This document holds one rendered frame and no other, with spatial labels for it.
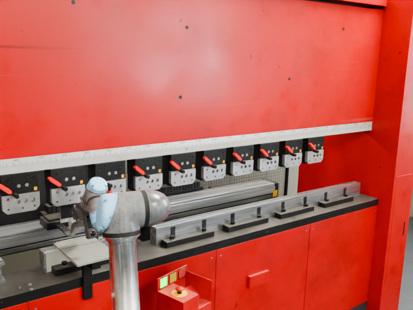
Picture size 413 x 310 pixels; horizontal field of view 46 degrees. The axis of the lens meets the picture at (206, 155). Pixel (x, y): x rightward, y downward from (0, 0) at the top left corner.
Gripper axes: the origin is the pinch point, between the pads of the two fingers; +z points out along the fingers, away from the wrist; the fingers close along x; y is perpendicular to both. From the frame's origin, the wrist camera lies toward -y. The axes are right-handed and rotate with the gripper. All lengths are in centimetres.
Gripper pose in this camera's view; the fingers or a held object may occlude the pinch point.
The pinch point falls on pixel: (78, 235)
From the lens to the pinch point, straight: 221.1
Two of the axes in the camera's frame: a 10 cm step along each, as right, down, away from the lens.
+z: -4.1, 6.3, 6.6
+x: -8.0, 1.0, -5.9
